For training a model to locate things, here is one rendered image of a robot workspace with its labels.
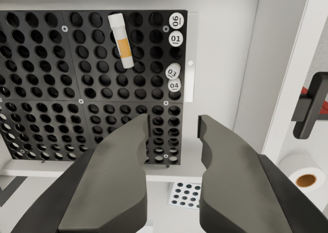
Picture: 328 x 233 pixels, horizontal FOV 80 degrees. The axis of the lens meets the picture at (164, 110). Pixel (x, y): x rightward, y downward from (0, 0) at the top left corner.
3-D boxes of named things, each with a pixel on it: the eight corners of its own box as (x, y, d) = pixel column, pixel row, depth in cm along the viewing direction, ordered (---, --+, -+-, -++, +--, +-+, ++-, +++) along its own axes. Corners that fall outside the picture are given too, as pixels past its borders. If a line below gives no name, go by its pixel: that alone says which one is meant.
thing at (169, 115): (187, 10, 17) (187, 10, 17) (180, 162, 26) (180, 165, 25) (166, 10, 17) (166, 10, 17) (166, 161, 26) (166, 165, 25)
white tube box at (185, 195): (228, 177, 45) (232, 190, 41) (216, 200, 49) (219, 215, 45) (174, 166, 44) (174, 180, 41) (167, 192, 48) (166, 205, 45)
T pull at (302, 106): (326, 69, 19) (337, 74, 17) (301, 134, 22) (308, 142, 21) (287, 69, 19) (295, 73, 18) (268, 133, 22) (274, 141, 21)
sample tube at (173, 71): (180, 68, 22) (174, 82, 18) (171, 63, 22) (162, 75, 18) (186, 59, 22) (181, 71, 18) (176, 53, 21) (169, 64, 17)
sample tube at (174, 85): (180, 76, 23) (181, 91, 19) (169, 77, 23) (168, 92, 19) (179, 66, 23) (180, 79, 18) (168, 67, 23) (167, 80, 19)
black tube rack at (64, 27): (184, 9, 22) (187, 10, 17) (179, 135, 31) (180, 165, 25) (-3, 9, 24) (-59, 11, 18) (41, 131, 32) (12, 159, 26)
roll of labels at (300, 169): (276, 179, 44) (285, 194, 41) (278, 155, 41) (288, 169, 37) (310, 176, 43) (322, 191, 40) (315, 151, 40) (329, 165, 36)
